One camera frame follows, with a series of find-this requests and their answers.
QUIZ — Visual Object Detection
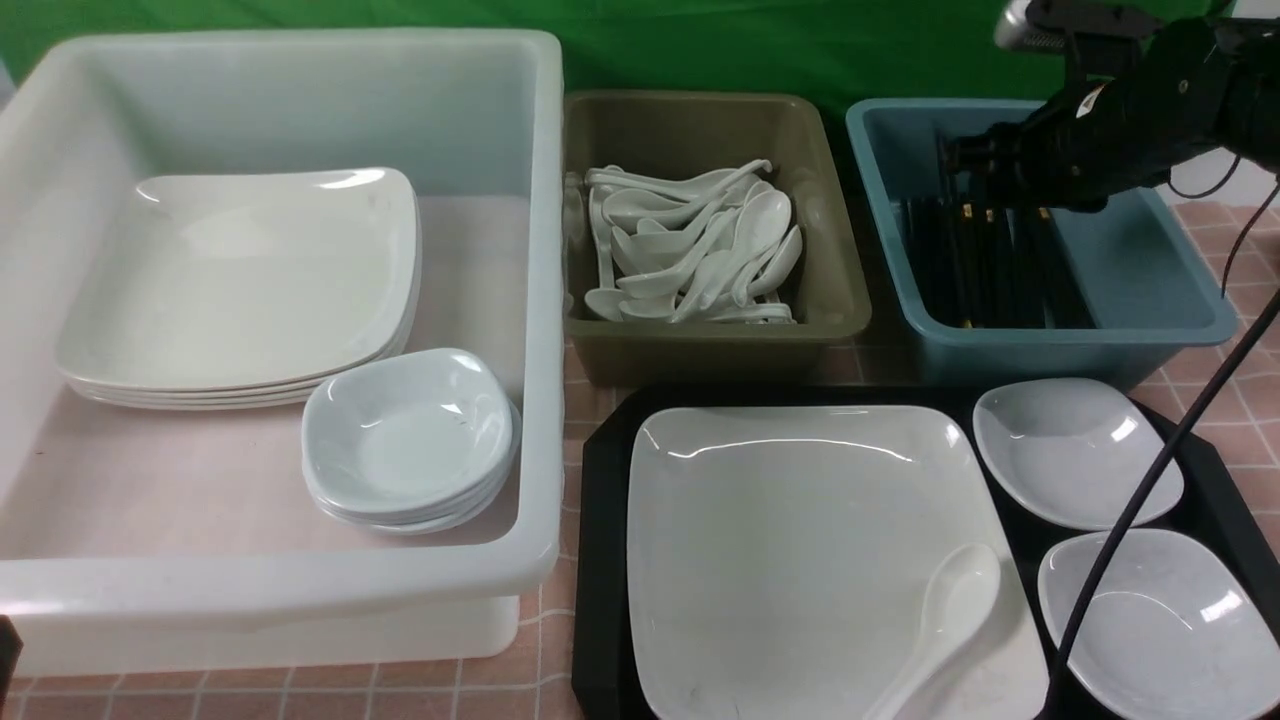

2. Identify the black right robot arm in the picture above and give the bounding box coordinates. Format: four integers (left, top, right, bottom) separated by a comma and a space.
940, 1, 1279, 211

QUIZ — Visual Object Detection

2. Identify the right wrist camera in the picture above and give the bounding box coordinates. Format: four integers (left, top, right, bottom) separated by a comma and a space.
993, 1, 1164, 56

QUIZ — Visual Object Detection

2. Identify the large white plastic tub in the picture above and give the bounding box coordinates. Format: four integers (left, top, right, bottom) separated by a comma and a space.
3, 28, 564, 676

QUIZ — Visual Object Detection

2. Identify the white ceramic soup spoon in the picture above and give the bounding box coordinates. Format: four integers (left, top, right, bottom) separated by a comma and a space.
863, 543, 1002, 719

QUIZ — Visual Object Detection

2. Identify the olive plastic bin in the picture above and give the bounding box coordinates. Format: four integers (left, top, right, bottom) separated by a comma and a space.
562, 90, 873, 388

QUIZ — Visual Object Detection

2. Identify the green backdrop cloth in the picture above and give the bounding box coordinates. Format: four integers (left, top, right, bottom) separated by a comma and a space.
1, 1, 1064, 115

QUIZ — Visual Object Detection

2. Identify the black plastic serving tray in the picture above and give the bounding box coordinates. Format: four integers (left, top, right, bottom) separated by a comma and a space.
571, 383, 1279, 719

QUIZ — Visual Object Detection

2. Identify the bundle of black chopsticks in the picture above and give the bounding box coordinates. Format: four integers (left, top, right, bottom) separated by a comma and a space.
899, 193, 1097, 331

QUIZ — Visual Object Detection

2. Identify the pile of white soup spoons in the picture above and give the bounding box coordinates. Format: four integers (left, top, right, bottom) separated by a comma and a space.
564, 159, 804, 325

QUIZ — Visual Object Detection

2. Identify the stack of small white bowls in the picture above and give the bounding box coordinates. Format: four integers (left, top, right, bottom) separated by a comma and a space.
301, 348, 522, 536

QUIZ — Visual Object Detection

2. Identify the stack of white square plates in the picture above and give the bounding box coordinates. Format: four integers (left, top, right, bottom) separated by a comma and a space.
54, 167, 422, 404

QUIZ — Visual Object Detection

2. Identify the black camera cable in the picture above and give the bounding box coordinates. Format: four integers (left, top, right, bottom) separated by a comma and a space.
1041, 150, 1280, 720

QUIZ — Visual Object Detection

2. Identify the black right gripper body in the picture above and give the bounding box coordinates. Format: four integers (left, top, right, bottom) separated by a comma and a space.
941, 20, 1226, 211

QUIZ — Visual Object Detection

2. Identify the small white bowl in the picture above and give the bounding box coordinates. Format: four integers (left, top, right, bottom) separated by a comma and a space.
1039, 528, 1279, 719
972, 378, 1164, 530

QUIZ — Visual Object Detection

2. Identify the large white square plate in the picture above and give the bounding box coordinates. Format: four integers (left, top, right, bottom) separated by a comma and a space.
626, 405, 1048, 719

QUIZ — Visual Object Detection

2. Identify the teal plastic bin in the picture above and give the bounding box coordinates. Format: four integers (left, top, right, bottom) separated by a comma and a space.
845, 97, 1238, 389

